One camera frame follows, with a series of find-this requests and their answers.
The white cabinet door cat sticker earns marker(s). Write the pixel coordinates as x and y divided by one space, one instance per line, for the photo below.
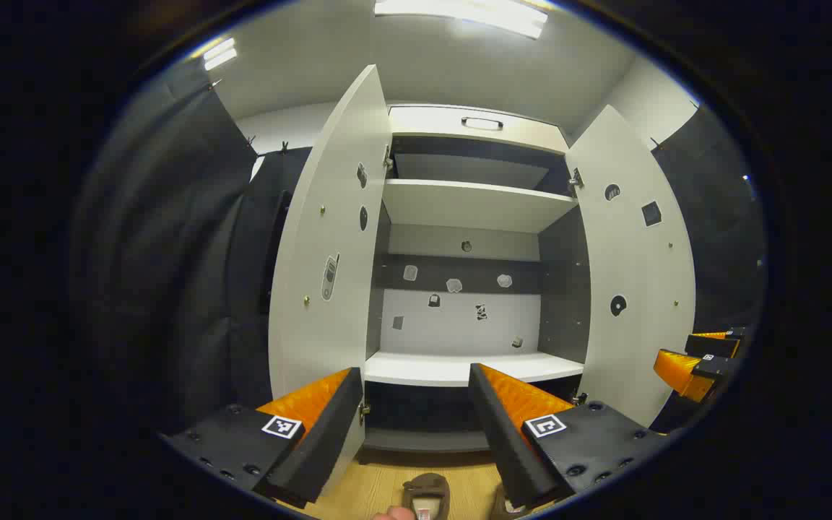
633 253

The narrow ceiling light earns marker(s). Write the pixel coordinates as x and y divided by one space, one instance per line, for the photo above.
219 54

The white cabinet drawer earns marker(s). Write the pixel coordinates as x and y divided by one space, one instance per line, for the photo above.
430 124

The wide ceiling light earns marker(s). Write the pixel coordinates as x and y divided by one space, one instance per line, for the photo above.
459 11

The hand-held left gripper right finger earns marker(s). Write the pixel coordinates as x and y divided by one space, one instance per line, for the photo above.
503 448

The black backdrop cloth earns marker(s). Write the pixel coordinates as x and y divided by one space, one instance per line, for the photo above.
719 238
170 253

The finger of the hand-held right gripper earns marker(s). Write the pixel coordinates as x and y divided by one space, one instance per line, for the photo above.
716 367
712 347

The white shoe cabinet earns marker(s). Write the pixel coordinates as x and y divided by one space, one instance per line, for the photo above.
459 328

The white cabinet door phone sticker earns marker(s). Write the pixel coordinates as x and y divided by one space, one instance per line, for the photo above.
329 217

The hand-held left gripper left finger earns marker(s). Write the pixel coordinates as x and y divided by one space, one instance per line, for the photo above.
329 440

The white cabinet shelf board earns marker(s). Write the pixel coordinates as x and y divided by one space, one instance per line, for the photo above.
423 368
474 206

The brown fuzzy shoe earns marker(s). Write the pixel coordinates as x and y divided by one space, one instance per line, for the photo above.
427 491

